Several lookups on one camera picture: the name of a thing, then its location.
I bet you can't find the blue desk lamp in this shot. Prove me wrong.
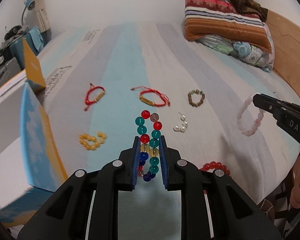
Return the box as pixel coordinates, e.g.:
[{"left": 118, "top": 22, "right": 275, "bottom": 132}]
[{"left": 21, "top": 0, "right": 35, "bottom": 25}]

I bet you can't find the red bead bracelet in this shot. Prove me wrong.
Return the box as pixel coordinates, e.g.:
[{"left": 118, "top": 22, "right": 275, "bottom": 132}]
[{"left": 199, "top": 161, "right": 231, "bottom": 177}]

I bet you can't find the wooden bed frame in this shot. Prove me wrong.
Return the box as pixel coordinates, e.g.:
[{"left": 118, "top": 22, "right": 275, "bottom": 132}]
[{"left": 266, "top": 10, "right": 300, "bottom": 98}]

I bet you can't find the multicolour glass bead bracelet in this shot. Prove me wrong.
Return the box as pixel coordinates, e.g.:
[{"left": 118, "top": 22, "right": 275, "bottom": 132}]
[{"left": 135, "top": 109, "right": 163, "bottom": 183}]

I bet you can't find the striped orange red pillow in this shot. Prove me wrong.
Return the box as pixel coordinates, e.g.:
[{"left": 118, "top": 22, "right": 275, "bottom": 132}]
[{"left": 185, "top": 0, "right": 271, "bottom": 53}]

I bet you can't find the red cord bracelet gold bar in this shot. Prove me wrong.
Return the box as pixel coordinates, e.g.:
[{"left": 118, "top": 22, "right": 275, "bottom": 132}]
[{"left": 130, "top": 86, "right": 171, "bottom": 108}]

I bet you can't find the teal suitcase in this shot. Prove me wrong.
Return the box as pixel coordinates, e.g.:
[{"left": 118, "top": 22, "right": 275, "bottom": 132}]
[{"left": 8, "top": 27, "right": 51, "bottom": 70}]

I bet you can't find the white pearl earring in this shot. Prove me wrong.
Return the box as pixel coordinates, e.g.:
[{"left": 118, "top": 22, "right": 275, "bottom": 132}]
[{"left": 173, "top": 113, "right": 188, "bottom": 133}]

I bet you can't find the yellow amber bead bracelet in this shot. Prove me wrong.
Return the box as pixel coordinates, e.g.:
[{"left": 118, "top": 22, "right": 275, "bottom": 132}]
[{"left": 78, "top": 131, "right": 108, "bottom": 151}]

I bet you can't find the pink stone bead bracelet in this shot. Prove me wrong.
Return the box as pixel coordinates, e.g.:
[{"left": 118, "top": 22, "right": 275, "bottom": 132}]
[{"left": 236, "top": 95, "right": 266, "bottom": 137}]

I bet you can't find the floral patterned quilt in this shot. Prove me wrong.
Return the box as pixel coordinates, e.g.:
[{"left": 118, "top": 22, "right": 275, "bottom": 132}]
[{"left": 196, "top": 23, "right": 275, "bottom": 73}]

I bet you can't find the blue yellow cardboard box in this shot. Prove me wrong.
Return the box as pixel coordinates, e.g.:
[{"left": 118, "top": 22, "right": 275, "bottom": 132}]
[{"left": 0, "top": 39, "right": 68, "bottom": 228}]

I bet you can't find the striped bed sheet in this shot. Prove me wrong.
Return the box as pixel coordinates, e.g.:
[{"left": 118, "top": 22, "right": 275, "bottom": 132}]
[{"left": 39, "top": 22, "right": 300, "bottom": 203}]

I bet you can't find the grey suitcase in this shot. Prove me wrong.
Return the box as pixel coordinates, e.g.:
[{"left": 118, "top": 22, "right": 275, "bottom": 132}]
[{"left": 0, "top": 57, "right": 21, "bottom": 87}]

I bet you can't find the red cord bracelet left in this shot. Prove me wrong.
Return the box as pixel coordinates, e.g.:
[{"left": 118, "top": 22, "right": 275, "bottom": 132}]
[{"left": 84, "top": 82, "right": 106, "bottom": 112}]

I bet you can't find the brown wooden bead bracelet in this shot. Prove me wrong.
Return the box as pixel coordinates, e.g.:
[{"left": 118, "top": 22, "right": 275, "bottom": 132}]
[{"left": 187, "top": 89, "right": 206, "bottom": 107}]

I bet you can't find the beige curtain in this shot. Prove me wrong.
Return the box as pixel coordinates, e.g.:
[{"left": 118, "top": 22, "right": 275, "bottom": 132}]
[{"left": 34, "top": 0, "right": 51, "bottom": 33}]

